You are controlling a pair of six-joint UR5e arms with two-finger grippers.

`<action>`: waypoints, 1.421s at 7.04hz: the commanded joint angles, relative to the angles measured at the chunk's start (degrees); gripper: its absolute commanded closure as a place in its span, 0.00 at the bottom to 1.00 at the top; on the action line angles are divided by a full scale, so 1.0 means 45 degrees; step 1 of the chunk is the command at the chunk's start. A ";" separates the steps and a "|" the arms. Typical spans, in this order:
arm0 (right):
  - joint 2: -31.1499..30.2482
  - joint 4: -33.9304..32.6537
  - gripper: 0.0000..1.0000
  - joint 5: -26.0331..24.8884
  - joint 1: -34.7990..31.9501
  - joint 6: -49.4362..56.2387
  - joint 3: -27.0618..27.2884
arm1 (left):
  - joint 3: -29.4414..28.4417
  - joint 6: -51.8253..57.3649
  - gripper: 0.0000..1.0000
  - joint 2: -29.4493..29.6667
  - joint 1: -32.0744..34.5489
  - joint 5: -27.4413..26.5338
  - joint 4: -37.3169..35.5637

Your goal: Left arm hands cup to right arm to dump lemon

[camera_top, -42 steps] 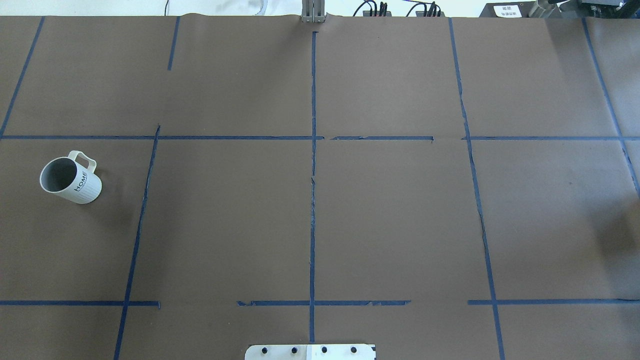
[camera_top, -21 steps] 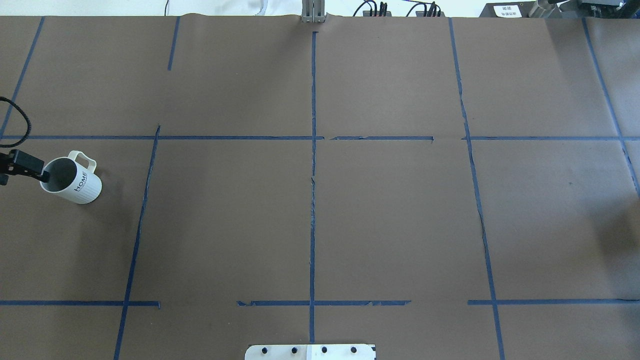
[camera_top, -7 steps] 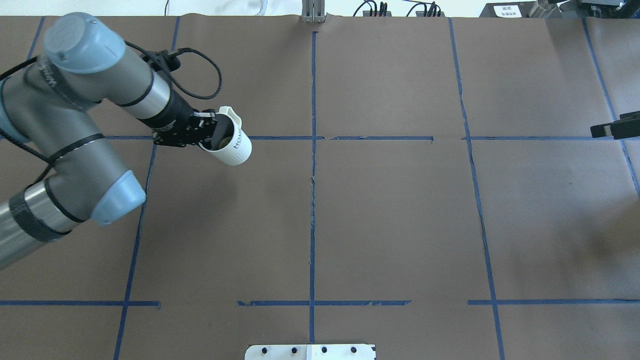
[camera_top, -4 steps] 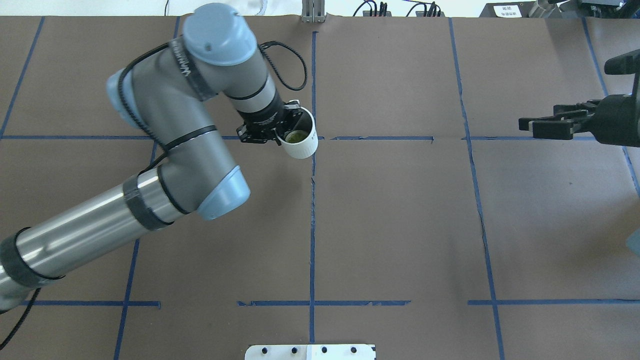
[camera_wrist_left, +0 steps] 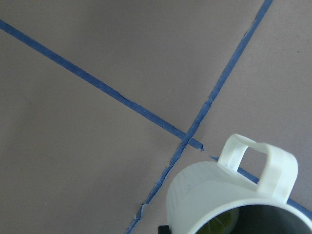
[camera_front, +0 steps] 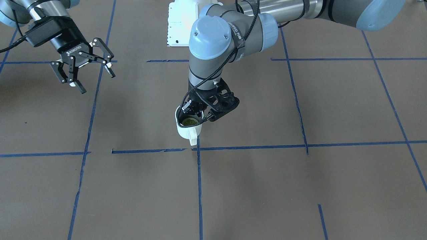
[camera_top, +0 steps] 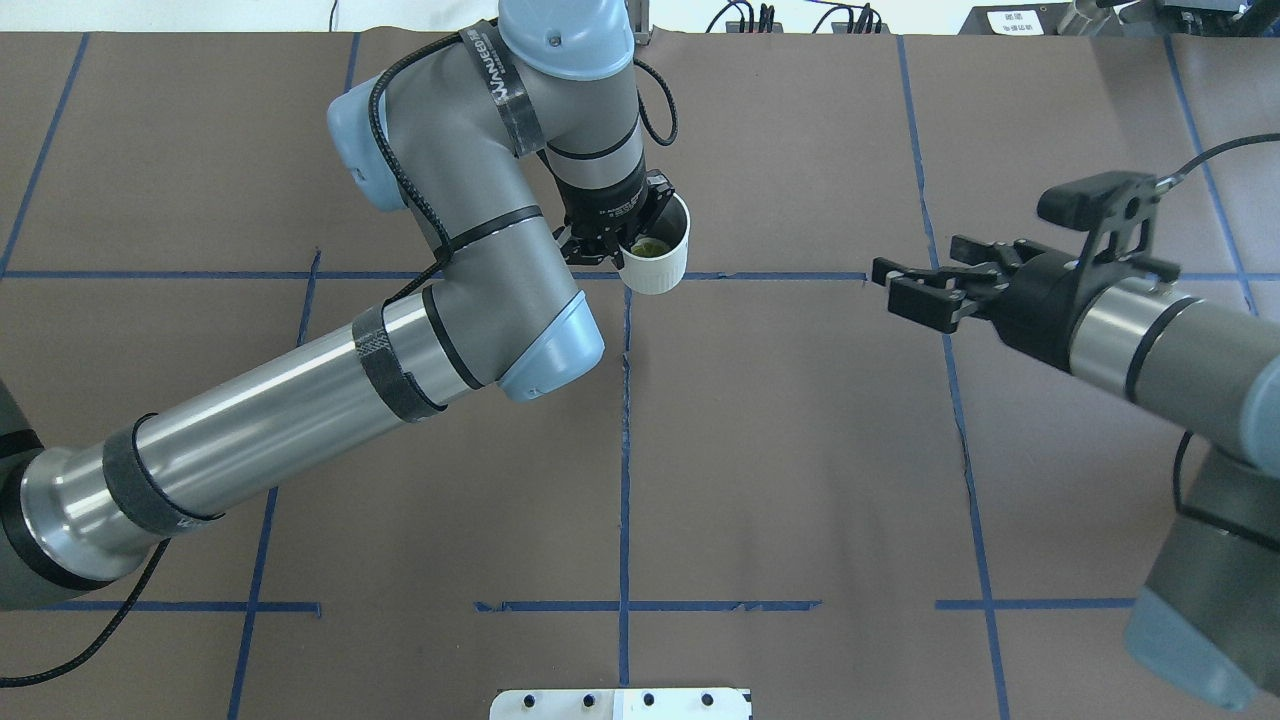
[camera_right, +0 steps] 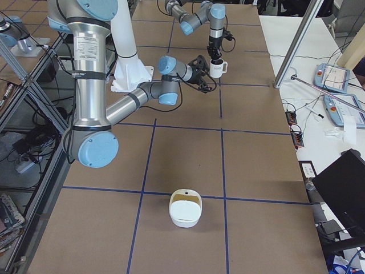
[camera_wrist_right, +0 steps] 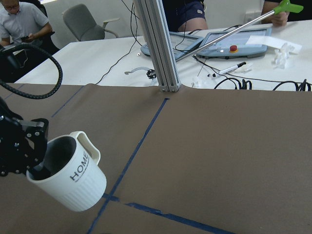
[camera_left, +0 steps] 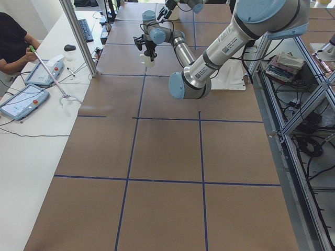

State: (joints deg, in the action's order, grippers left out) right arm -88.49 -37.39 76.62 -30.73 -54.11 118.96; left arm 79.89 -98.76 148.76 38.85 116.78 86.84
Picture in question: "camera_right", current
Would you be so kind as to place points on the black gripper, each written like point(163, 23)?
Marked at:
point(197, 75)
point(214, 46)

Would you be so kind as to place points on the white ribbed mug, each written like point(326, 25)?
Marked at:
point(217, 68)

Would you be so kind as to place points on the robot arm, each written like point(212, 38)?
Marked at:
point(89, 138)
point(214, 13)

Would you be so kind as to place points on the orange connector board upper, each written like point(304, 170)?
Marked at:
point(291, 117)

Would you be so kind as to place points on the orange connector board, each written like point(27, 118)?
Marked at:
point(297, 137)
point(291, 117)

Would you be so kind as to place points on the orange connector board lower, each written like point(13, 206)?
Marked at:
point(297, 137)

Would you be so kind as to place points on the teach pendant upper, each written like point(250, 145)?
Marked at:
point(331, 78)

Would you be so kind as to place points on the teach pendant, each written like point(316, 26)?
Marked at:
point(331, 78)
point(337, 110)

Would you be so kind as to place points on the teach pendant lower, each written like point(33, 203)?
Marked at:
point(337, 110)

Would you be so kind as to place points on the white lidded bin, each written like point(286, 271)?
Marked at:
point(185, 208)

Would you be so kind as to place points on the black monitor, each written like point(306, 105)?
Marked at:
point(341, 185)

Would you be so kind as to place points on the white power strip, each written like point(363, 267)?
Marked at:
point(24, 166)

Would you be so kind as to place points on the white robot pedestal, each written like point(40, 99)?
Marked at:
point(130, 71)

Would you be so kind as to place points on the aluminium frame post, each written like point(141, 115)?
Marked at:
point(309, 16)

